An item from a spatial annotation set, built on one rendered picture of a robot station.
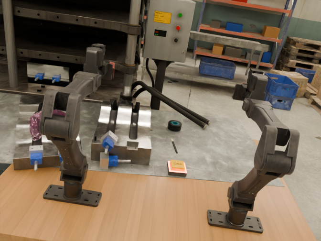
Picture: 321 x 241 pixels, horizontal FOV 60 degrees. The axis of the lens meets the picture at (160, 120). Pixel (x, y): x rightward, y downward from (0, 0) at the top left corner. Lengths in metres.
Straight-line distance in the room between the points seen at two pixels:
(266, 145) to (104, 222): 0.58
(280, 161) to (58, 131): 0.60
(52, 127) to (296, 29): 7.64
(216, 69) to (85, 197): 4.14
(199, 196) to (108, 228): 0.39
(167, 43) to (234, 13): 5.92
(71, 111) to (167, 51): 1.28
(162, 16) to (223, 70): 3.18
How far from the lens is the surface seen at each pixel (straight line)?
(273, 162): 0.81
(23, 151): 1.26
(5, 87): 2.10
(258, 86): 1.03
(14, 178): 1.22
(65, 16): 1.92
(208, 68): 4.95
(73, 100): 0.77
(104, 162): 1.21
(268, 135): 0.79
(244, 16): 7.83
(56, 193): 1.11
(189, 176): 1.26
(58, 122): 0.79
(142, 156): 1.24
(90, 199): 1.07
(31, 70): 2.05
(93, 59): 1.02
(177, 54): 1.97
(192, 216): 1.08
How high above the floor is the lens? 1.53
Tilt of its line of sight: 26 degrees down
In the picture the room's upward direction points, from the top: 9 degrees clockwise
